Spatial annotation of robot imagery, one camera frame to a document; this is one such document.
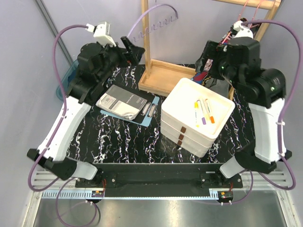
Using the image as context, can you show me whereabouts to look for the colourful comic print shorts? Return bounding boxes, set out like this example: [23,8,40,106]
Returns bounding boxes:
[193,17,249,85]

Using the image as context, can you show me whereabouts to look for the lavender plastic hanger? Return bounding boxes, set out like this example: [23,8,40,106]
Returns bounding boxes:
[126,3,179,42]

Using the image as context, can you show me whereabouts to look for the pink wire hanger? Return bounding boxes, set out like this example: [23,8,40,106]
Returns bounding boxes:
[247,0,263,28]
[220,0,249,44]

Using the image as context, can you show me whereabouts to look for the navy blue mesh shorts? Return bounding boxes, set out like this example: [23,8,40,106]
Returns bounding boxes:
[68,70,77,85]

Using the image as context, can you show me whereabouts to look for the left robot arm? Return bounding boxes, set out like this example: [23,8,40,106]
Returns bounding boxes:
[27,36,145,187]

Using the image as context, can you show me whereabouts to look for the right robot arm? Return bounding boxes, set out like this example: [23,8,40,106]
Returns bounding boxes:
[195,37,292,188]

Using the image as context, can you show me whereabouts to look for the grey shorts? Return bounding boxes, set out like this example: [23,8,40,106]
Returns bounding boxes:
[202,18,261,97]

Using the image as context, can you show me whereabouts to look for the wooden clothes rack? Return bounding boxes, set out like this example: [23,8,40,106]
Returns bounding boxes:
[138,0,282,96]

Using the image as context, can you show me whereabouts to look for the yellow cap marker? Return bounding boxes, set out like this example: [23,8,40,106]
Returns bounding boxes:
[194,102,200,128]

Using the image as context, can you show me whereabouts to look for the grey spiral notebook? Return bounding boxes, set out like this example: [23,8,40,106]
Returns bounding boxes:
[96,85,147,120]

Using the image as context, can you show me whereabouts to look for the white stacked trays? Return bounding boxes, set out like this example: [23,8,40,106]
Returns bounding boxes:
[160,78,235,157]

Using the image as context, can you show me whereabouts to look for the purple cap marker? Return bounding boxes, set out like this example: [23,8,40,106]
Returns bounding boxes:
[198,100,206,125]

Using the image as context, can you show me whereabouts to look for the orange cap marker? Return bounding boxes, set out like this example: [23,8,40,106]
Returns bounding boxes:
[205,99,215,124]

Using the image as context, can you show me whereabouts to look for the blue clipboard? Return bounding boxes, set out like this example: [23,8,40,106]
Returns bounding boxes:
[100,96,160,127]

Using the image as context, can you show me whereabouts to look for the teal plastic bin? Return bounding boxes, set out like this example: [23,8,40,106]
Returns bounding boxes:
[56,60,79,101]

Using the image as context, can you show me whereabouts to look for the black marbled table mat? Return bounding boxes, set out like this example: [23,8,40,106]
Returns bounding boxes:
[48,64,267,164]

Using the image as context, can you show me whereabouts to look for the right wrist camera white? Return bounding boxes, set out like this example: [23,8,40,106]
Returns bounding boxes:
[231,20,253,39]

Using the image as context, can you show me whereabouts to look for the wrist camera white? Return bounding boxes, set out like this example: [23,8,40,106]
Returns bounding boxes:
[86,21,117,47]
[231,20,253,39]

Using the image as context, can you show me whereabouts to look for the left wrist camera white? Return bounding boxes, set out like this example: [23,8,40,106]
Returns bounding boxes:
[86,21,117,47]

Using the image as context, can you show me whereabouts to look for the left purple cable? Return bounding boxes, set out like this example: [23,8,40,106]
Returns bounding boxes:
[27,25,102,225]

